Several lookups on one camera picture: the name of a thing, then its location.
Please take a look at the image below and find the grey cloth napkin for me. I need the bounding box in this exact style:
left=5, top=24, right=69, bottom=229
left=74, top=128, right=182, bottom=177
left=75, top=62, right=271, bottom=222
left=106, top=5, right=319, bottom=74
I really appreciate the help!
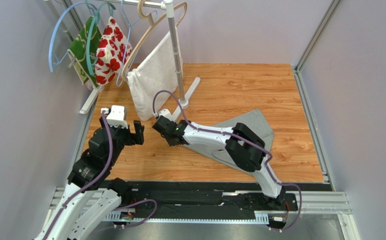
left=184, top=109, right=275, bottom=173

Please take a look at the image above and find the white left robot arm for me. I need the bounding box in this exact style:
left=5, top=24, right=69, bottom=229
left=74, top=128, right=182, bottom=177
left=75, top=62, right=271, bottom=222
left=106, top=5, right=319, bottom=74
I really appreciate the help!
left=36, top=117, right=145, bottom=240

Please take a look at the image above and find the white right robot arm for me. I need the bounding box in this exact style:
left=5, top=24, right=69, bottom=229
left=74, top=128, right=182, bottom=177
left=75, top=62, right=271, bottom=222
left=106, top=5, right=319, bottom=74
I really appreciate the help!
left=152, top=115, right=286, bottom=202

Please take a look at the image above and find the white clothes rack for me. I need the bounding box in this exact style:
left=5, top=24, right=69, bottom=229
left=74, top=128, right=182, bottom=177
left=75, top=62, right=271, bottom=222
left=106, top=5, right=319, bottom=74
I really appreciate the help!
left=45, top=0, right=201, bottom=121

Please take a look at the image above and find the white towel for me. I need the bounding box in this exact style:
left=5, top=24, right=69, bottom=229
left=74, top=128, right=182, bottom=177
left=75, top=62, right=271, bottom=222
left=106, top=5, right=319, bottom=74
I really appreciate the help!
left=127, top=32, right=178, bottom=121

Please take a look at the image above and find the red floral white cloth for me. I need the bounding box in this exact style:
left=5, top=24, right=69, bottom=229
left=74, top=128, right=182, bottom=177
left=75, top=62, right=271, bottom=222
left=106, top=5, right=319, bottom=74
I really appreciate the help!
left=95, top=17, right=126, bottom=86

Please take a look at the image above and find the green patterned cloth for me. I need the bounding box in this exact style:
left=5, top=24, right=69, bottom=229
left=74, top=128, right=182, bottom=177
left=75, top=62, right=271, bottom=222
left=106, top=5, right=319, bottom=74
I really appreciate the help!
left=68, top=16, right=102, bottom=88

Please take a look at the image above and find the light blue hanger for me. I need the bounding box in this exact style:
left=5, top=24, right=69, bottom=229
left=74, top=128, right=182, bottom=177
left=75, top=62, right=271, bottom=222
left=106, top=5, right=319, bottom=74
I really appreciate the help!
left=44, top=0, right=98, bottom=73

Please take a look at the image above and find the beige wooden hanger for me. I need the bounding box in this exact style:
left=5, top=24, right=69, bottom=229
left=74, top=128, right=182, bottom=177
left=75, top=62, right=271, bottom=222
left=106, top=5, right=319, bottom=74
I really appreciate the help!
left=135, top=0, right=188, bottom=79

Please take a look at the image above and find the teal hanger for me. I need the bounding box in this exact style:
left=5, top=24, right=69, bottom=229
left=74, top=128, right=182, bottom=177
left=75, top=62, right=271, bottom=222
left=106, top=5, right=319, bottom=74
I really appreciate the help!
left=86, top=2, right=116, bottom=75

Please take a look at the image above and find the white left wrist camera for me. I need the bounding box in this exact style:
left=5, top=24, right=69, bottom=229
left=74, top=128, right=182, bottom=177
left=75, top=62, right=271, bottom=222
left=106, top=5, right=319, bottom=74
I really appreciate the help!
left=101, top=105, right=128, bottom=129

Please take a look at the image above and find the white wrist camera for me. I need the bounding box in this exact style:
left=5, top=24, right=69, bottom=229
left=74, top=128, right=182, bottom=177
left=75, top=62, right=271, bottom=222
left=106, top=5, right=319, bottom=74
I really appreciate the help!
left=101, top=105, right=128, bottom=129
left=154, top=109, right=172, bottom=121

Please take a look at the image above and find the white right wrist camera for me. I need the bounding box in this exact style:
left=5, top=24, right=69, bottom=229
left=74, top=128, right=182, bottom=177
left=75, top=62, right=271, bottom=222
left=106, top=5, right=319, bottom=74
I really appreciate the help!
left=154, top=109, right=172, bottom=121

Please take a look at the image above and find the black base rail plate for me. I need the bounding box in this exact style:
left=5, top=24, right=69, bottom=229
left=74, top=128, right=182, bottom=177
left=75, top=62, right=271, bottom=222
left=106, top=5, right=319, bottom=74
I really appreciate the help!
left=121, top=181, right=299, bottom=220

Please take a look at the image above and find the blue wire hanger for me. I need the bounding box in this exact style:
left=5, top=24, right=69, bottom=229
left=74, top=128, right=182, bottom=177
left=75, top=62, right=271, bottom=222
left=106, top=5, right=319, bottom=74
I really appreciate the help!
left=116, top=0, right=161, bottom=87

